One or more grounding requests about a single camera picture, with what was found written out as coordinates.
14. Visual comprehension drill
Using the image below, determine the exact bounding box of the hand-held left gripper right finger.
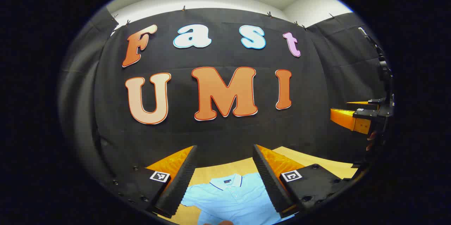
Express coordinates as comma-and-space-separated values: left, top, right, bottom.
252, 144, 353, 219

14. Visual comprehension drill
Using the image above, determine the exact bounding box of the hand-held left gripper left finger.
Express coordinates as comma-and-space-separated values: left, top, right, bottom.
105, 145, 198, 219

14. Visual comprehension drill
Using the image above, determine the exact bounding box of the light blue T-shirt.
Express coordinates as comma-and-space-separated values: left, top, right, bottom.
180, 173, 295, 225

